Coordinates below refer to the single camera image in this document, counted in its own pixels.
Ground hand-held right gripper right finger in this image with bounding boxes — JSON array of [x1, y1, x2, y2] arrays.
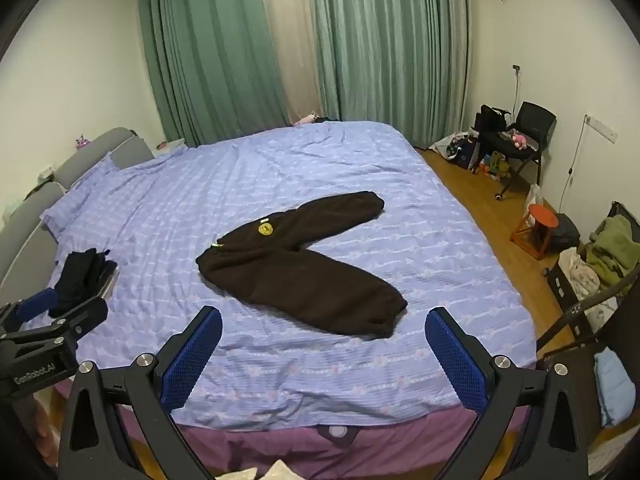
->
[[424, 306, 588, 480]]

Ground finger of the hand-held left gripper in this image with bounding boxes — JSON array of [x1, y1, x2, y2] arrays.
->
[[22, 297, 110, 344], [0, 287, 61, 332]]

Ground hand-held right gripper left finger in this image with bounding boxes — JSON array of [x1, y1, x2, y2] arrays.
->
[[57, 305, 223, 480]]

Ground brown pants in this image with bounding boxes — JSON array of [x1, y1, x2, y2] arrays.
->
[[195, 191, 408, 339]]

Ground pile of black clothes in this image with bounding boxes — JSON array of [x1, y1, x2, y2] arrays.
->
[[52, 247, 120, 318]]

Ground purple bed sheet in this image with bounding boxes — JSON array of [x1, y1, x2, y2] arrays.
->
[[55, 385, 531, 466]]

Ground purple patterned pillow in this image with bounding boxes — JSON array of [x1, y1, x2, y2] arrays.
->
[[39, 152, 121, 236]]

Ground white floral cloth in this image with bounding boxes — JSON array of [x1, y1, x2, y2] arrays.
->
[[559, 247, 618, 331]]

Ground light blue cloth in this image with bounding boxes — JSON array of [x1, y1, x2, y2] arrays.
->
[[594, 347, 636, 428]]

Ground grey upholstered headboard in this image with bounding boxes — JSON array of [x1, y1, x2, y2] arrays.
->
[[0, 127, 155, 306]]

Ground black backpack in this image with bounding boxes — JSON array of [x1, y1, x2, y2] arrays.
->
[[547, 212, 581, 253]]

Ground orange stool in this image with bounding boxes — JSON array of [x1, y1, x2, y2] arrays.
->
[[510, 204, 558, 261]]

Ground green cloth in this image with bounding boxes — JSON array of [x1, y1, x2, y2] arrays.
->
[[585, 215, 638, 281]]

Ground colourful floor toys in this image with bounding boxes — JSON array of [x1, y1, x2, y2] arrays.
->
[[477, 152, 511, 178]]

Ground purple patterned blanket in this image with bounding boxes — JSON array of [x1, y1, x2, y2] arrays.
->
[[22, 121, 537, 431]]

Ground black bag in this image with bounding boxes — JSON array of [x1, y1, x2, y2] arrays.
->
[[474, 105, 512, 136]]

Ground black chair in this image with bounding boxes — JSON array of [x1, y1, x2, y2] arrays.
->
[[487, 101, 557, 198]]

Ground green curtain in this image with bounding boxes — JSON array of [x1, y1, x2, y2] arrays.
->
[[136, 0, 291, 148], [309, 0, 473, 150]]

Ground beige sheer curtain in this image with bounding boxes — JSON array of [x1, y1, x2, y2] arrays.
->
[[257, 0, 323, 123]]

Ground thin wall cable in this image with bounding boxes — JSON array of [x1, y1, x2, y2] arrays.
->
[[557, 120, 588, 211]]

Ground white wall power strip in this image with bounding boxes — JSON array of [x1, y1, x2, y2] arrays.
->
[[584, 115, 618, 142]]

